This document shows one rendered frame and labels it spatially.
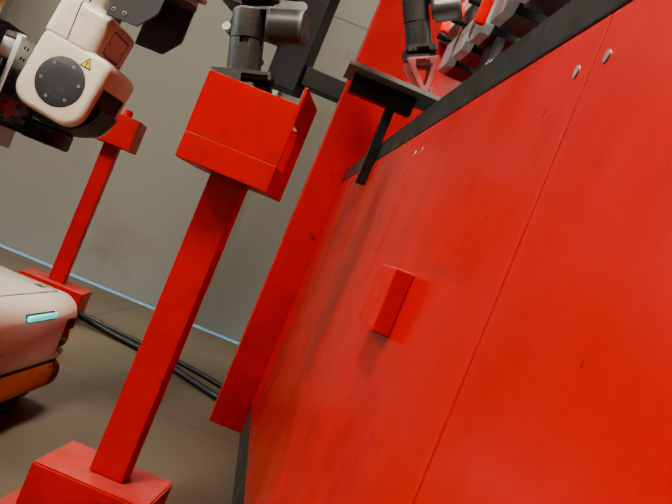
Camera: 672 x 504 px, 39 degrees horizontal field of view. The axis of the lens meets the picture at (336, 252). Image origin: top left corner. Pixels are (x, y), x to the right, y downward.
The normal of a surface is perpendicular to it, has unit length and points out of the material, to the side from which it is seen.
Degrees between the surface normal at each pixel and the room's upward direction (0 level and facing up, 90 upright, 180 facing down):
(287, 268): 90
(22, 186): 90
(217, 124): 90
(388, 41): 90
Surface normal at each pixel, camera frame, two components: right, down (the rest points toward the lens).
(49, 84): -0.03, -0.01
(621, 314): -0.92, -0.38
